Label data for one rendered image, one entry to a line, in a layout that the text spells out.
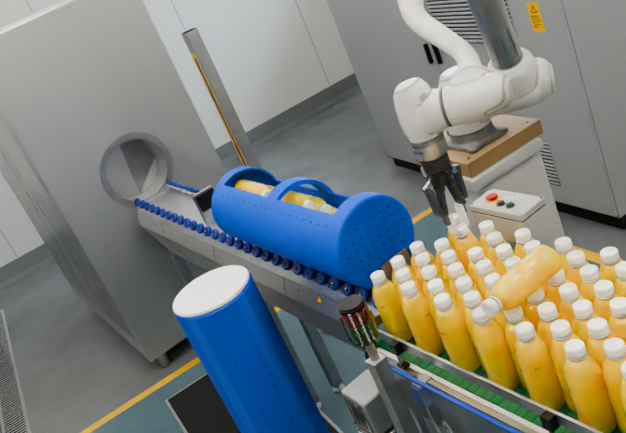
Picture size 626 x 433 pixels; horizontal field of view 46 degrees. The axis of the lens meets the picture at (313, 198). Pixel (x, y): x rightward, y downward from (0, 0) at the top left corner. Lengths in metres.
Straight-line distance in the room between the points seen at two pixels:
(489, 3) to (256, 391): 1.45
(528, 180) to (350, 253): 0.85
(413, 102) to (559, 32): 1.78
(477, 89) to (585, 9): 1.81
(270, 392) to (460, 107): 1.22
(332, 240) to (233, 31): 5.35
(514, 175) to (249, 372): 1.13
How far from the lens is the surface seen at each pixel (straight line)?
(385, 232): 2.22
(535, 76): 2.57
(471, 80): 1.88
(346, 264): 2.15
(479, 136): 2.67
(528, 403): 1.69
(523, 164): 2.72
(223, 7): 7.34
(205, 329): 2.45
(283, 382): 2.61
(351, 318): 1.63
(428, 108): 1.89
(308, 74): 7.68
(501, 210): 2.13
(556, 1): 3.52
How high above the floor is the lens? 2.09
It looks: 22 degrees down
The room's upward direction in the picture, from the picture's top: 24 degrees counter-clockwise
